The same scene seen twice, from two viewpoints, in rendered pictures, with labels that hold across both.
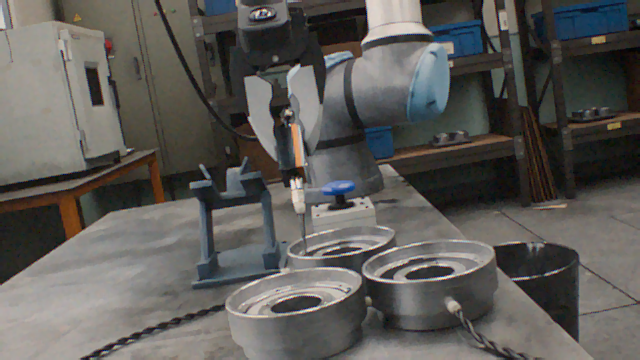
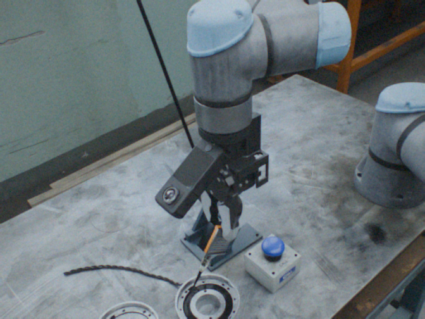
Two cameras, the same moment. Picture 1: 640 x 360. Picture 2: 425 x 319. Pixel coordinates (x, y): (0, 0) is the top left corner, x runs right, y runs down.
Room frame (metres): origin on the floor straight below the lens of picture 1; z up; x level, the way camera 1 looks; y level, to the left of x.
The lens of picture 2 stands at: (0.36, -0.36, 1.45)
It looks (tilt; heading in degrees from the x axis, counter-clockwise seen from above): 38 degrees down; 52
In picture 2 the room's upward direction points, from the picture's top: 4 degrees counter-clockwise
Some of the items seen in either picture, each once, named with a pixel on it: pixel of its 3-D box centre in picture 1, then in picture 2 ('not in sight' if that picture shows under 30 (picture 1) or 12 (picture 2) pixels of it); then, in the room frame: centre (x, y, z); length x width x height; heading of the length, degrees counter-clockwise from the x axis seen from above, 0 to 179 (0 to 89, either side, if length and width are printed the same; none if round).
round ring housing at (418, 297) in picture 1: (430, 283); not in sight; (0.49, -0.07, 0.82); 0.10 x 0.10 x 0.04
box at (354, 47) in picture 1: (334, 48); not in sight; (4.19, -0.23, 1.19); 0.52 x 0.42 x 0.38; 90
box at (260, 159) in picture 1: (269, 147); not in sight; (4.19, 0.29, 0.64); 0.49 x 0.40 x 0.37; 95
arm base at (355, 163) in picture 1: (335, 164); (394, 166); (1.09, -0.03, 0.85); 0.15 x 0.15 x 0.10
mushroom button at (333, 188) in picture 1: (340, 202); (272, 252); (0.74, -0.02, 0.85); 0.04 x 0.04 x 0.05
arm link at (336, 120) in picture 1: (328, 96); (408, 121); (1.09, -0.04, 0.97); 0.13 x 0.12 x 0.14; 64
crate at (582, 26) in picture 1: (579, 22); not in sight; (4.21, -1.88, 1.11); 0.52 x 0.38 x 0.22; 90
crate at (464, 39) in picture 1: (436, 44); not in sight; (4.21, -0.90, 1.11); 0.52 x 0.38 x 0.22; 90
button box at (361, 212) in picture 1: (344, 222); (274, 261); (0.74, -0.02, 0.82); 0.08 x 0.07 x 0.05; 0
